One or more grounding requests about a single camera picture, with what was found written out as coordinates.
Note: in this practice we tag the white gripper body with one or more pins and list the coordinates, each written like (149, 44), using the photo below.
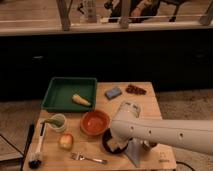
(122, 144)

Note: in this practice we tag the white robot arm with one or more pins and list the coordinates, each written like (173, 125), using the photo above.
(194, 135)

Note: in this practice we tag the purple bowl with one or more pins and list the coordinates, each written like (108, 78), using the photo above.
(106, 136)

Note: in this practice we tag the orange bowl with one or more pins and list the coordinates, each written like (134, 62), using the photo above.
(94, 123)

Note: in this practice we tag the grey folded cloth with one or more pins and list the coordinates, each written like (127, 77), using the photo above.
(133, 151)

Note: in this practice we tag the dark metal cup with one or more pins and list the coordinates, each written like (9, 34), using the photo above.
(149, 145)

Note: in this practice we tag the silver fork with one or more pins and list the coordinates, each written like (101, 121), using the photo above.
(80, 157)

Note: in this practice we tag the blue sponge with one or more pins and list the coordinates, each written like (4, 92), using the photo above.
(113, 93)

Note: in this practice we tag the brown chocolate bar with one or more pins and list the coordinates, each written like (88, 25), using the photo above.
(132, 89)

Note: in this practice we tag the red yellow apple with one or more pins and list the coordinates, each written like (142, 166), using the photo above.
(66, 141)

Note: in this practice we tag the white cup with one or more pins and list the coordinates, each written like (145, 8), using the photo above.
(61, 118)

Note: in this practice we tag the green pepper toy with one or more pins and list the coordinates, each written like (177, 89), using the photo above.
(52, 122)

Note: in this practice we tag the green plastic tray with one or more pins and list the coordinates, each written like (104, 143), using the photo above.
(58, 97)

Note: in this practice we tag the person in background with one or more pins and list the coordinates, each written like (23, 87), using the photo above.
(140, 10)

